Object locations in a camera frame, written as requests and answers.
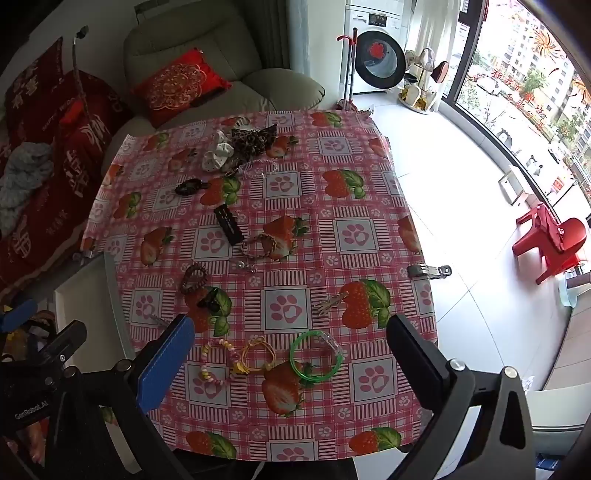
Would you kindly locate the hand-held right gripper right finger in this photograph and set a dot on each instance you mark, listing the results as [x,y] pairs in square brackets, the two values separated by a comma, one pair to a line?
[413,360]

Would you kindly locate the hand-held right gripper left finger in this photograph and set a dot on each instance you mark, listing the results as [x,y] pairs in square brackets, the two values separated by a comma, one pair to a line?
[168,364]

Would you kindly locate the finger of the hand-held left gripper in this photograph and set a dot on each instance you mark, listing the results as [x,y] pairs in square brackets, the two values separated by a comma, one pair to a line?
[62,340]
[21,313]

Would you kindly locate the white storage box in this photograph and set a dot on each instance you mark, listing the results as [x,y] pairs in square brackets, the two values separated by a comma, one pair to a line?
[87,300]

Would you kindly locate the beige hair clip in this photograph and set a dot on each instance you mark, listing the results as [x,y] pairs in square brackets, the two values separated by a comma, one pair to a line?
[330,304]

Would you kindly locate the silver pearl hair clip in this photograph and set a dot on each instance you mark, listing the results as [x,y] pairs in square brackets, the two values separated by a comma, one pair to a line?
[244,265]

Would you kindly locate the silver hair pin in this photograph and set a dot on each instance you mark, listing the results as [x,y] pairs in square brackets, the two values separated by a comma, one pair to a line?
[158,319]

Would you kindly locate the clear plastic bangle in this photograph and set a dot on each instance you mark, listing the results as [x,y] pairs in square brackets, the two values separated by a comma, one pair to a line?
[333,346]

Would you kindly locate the metal tablecloth clamp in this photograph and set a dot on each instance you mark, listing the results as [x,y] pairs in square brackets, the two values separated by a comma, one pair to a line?
[427,271]
[87,254]

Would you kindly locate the green plastic bangle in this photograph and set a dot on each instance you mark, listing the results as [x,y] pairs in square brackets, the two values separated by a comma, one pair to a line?
[292,354]

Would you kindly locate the grey knitted cloth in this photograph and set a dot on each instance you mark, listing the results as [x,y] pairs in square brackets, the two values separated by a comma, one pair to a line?
[23,170]

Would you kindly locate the black lace hair clip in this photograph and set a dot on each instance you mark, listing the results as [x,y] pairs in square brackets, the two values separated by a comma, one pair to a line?
[228,225]

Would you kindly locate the red plastic chair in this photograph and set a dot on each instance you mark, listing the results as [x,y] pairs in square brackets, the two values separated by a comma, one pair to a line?
[549,244]

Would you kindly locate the strawberry print plastic tablecloth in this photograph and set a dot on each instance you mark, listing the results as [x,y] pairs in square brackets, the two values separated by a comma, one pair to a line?
[295,221]

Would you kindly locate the red printed blanket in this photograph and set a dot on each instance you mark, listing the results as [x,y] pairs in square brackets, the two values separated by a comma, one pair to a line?
[83,138]

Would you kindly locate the white dotted scrunchie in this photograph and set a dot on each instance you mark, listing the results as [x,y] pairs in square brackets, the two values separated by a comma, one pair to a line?
[217,154]

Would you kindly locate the leopard print scrunchie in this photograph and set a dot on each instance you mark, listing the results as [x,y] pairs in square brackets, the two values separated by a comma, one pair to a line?
[251,138]

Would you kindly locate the red embroidered cushion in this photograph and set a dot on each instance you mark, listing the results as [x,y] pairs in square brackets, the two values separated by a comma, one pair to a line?
[180,85]

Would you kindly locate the shoe rack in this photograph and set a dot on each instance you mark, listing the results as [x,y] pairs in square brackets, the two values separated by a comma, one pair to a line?
[422,78]

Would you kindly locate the red mop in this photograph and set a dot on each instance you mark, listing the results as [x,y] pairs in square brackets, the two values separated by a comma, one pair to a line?
[348,69]

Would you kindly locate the large glass window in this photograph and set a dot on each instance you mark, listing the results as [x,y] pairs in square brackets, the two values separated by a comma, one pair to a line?
[517,69]

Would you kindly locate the white washing machine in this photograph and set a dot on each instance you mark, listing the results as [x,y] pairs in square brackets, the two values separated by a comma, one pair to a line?
[374,46]

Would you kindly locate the beige leather sofa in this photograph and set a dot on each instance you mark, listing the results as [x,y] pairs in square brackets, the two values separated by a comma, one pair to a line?
[198,27]

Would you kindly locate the white curtain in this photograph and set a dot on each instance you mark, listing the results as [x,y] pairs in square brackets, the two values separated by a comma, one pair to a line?
[431,23]

